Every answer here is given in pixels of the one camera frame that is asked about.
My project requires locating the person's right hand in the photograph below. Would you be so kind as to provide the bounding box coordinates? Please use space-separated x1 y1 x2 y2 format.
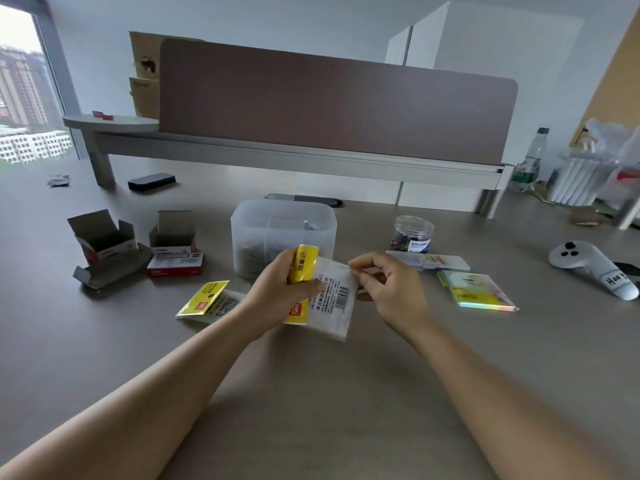
348 252 431 337

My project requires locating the person's left hand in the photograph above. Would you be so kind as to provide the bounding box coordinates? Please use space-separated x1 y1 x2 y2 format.
242 248 326 341

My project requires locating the yellow white plastic packet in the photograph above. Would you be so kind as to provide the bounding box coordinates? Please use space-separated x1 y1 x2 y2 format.
283 245 360 342
176 281 248 324

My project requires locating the person's right forearm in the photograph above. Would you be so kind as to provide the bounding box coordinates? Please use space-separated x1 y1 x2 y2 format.
400 311 640 480

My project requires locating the person's left forearm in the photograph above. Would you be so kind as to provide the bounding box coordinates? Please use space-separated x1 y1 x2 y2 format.
0 311 271 480

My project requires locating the translucent plastic storage container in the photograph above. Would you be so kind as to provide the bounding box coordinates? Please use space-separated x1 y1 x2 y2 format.
230 199 338 281

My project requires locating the clear round clip jar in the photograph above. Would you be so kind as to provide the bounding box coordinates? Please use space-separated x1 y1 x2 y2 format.
391 216 435 253

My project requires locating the flat clear plastic case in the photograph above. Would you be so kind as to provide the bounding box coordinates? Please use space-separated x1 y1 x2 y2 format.
385 251 471 272

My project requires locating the pastel sticky note pack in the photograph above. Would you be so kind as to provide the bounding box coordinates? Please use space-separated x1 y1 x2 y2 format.
437 270 520 311

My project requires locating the open red staple box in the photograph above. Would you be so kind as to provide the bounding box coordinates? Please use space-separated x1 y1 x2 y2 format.
147 210 205 278

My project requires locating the grey raised desk shelf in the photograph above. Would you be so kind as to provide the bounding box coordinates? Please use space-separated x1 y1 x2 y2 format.
63 115 516 219

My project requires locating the brown desk partition screen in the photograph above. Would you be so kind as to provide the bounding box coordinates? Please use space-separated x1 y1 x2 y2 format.
158 38 519 165

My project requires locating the black rectangular eraser block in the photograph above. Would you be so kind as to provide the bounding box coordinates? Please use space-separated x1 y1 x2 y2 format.
127 173 177 191

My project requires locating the clear plastic water bottle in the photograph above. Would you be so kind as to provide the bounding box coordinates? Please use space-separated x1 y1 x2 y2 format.
509 127 551 193

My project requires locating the open grey cardboard box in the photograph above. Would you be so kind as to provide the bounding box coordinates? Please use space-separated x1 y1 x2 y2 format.
67 210 153 290

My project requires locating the white handheld controller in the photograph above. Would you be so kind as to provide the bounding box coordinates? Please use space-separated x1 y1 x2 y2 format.
549 241 640 301

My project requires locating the white ribbed basket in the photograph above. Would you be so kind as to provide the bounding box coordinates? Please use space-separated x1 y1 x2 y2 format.
546 151 621 206

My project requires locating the brown cardboard box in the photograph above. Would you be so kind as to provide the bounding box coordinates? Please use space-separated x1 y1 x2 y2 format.
128 31 207 120

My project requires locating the crumpled clear plastic bag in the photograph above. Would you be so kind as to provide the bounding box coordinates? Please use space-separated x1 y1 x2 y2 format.
584 117 640 168

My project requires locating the black oval cable grommet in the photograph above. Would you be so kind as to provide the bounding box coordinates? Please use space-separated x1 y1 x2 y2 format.
264 194 345 209

